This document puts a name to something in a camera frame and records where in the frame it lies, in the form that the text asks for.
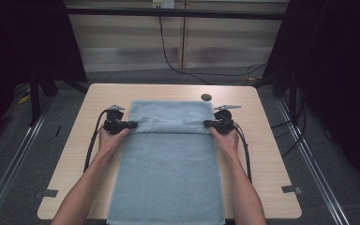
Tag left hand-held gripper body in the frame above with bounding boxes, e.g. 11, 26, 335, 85
102, 104, 131, 136

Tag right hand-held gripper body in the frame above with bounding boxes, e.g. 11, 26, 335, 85
211, 104, 243, 136

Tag light blue towel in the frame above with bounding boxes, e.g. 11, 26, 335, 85
106, 99, 226, 225

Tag person's right hand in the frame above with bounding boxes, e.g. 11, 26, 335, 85
208, 126, 240, 159

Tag person's left hand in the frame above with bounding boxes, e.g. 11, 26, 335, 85
97, 127, 131, 159

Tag black metal stand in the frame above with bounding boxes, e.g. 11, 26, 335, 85
28, 72, 42, 128
288, 73, 298, 124

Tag yellow floor marker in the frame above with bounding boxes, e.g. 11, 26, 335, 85
17, 93, 32, 106

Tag grey tape piece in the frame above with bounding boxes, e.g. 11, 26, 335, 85
280, 184, 304, 195
33, 188, 59, 200

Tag black horizontal metal bar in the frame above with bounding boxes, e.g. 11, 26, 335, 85
65, 7, 288, 22

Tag dark curtain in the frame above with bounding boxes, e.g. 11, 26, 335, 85
0, 0, 88, 154
262, 0, 360, 198

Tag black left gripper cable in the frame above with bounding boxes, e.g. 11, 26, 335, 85
82, 109, 109, 173

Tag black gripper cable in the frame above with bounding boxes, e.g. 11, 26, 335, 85
232, 121, 253, 184
82, 109, 109, 173

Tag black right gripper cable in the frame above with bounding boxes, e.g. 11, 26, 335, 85
232, 121, 253, 184

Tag black wall cable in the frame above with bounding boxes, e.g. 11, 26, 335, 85
157, 15, 267, 86

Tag black floor cables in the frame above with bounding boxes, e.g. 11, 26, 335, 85
269, 88, 308, 158

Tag metal floor rail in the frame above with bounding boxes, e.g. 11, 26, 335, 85
0, 101, 52, 225
276, 98, 352, 225

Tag white wall outlet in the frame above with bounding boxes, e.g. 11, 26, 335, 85
152, 0, 176, 9

